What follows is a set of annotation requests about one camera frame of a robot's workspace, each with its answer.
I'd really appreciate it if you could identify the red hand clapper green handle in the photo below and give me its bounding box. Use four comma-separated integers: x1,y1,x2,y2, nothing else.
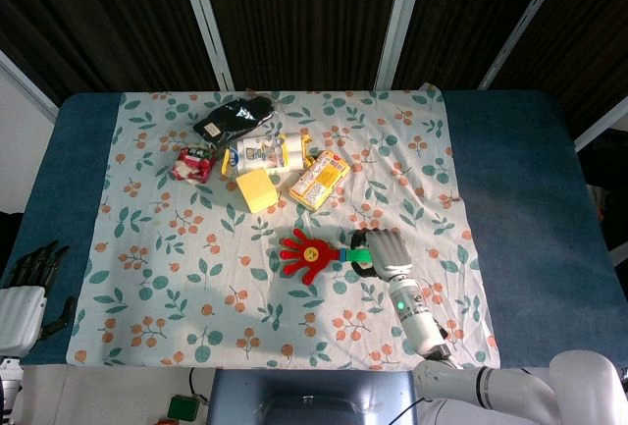
278,228,374,288

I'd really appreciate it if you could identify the floral leaf berry tablecloth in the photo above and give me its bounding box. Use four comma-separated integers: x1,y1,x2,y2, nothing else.
66,84,501,372

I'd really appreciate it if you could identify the grey robot chest base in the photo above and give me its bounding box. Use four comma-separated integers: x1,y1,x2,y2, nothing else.
208,368,419,425

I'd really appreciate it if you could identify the white metal frame post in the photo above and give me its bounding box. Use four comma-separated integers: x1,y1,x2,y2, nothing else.
0,49,60,125
478,0,575,90
573,95,628,151
175,0,236,91
375,0,428,90

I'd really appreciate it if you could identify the red white snack packet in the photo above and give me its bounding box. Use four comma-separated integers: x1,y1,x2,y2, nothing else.
169,143,217,185

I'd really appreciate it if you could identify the yellow printed cardboard box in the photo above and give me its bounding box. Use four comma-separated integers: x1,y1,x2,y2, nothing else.
288,149,352,210

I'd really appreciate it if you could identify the blue felt table cover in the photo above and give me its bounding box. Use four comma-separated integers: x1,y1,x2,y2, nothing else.
0,89,620,370

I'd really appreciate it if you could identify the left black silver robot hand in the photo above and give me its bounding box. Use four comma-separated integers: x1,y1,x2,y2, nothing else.
0,239,78,353

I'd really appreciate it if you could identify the white rolls yellow pack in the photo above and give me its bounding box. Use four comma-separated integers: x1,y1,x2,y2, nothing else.
220,131,315,181

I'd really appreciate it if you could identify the green box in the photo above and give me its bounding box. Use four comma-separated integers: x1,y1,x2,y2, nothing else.
166,394,200,421

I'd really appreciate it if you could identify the black floor cable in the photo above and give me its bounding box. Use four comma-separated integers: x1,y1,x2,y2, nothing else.
187,368,211,405
392,398,424,425

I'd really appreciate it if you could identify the black sock package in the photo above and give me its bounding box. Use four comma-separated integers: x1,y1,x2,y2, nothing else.
192,92,276,149

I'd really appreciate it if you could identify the yellow sponge block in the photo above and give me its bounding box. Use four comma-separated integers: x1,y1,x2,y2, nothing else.
235,169,280,214

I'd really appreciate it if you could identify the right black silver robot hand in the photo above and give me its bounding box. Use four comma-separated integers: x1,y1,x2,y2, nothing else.
348,228,413,282

